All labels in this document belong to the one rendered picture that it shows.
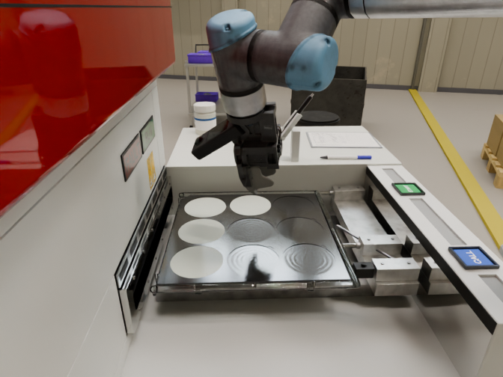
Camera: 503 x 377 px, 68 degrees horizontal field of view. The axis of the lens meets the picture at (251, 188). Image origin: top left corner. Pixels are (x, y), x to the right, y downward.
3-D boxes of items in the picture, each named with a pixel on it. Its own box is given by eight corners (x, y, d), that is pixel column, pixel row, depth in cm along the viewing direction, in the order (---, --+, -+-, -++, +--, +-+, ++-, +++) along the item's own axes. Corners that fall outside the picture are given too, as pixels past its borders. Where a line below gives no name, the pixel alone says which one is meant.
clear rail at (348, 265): (353, 289, 66) (354, 283, 65) (313, 194, 99) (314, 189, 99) (361, 289, 66) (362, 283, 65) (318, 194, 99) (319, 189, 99)
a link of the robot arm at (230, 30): (239, 30, 50) (191, 25, 54) (251, 101, 57) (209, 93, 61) (269, 7, 54) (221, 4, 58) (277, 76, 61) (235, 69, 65)
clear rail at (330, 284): (149, 295, 64) (148, 289, 64) (151, 289, 66) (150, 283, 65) (361, 289, 66) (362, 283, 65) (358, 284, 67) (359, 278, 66)
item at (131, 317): (124, 334, 62) (115, 290, 58) (168, 207, 101) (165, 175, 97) (135, 334, 62) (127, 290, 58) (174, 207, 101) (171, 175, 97)
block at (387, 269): (375, 281, 69) (377, 268, 68) (369, 270, 72) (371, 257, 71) (418, 280, 69) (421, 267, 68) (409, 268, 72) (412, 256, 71)
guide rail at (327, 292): (156, 301, 73) (154, 289, 71) (158, 295, 74) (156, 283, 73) (408, 295, 74) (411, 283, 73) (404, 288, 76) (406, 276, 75)
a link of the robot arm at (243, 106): (214, 98, 60) (224, 73, 65) (220, 122, 63) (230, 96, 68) (260, 96, 58) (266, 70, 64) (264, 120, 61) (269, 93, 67)
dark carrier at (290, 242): (157, 286, 66) (156, 283, 65) (182, 197, 97) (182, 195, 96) (349, 281, 67) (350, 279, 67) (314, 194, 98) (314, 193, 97)
